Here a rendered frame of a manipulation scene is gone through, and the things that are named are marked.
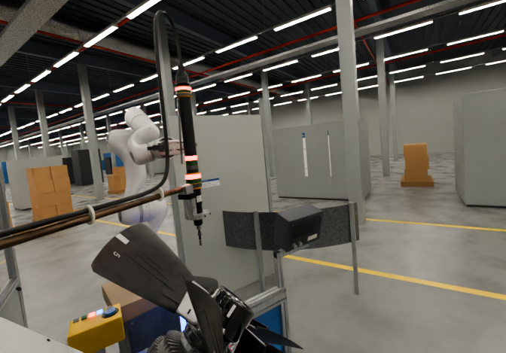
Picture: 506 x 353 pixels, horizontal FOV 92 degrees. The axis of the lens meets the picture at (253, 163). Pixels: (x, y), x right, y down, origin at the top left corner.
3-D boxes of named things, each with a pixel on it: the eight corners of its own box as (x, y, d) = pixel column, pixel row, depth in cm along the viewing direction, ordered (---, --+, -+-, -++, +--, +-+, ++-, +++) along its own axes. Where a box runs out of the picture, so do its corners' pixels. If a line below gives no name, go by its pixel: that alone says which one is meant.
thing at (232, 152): (185, 313, 250) (160, 95, 234) (184, 311, 254) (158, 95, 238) (278, 272, 314) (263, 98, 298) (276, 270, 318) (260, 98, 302)
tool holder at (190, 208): (196, 223, 64) (192, 186, 63) (175, 222, 67) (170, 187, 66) (214, 213, 72) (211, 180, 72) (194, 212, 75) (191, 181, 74)
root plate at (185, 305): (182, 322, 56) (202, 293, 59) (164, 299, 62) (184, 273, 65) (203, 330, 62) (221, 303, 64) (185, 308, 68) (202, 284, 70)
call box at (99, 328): (71, 367, 80) (66, 337, 80) (74, 348, 89) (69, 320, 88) (126, 342, 89) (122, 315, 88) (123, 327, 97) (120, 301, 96)
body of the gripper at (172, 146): (181, 156, 94) (190, 156, 85) (153, 159, 89) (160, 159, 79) (179, 136, 94) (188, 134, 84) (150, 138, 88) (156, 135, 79)
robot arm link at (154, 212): (129, 245, 126) (125, 199, 125) (165, 235, 139) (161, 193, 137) (136, 251, 117) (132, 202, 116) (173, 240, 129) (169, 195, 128)
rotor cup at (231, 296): (208, 362, 53) (245, 305, 57) (176, 318, 63) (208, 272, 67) (239, 369, 62) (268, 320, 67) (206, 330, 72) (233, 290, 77)
